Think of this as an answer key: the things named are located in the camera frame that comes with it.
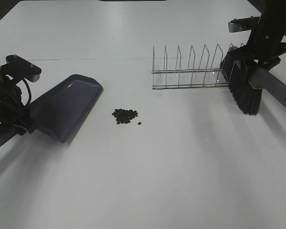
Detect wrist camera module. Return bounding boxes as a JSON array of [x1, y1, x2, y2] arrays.
[[6, 54, 41, 83], [228, 16, 260, 33]]

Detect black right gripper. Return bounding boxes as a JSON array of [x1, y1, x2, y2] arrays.
[[233, 31, 286, 71]]

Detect pile of coffee beans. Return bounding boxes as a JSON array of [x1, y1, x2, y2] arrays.
[[112, 108, 138, 125]]

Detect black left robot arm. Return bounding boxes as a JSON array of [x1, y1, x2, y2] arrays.
[[0, 54, 42, 135]]

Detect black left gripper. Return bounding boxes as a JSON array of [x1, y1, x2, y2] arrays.
[[0, 69, 36, 135]]

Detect purple brush black bristles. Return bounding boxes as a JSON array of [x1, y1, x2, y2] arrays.
[[220, 46, 286, 115]]

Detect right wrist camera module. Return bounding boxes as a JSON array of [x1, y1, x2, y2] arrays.
[[228, 16, 260, 33]]

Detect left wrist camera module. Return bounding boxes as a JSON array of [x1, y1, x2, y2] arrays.
[[6, 54, 41, 83]]

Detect purple plastic dustpan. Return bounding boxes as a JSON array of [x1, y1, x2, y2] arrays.
[[0, 74, 103, 147]]

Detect chrome wire dish rack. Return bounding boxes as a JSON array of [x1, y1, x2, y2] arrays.
[[151, 43, 235, 90]]

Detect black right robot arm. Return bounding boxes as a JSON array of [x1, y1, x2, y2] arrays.
[[228, 0, 286, 70]]

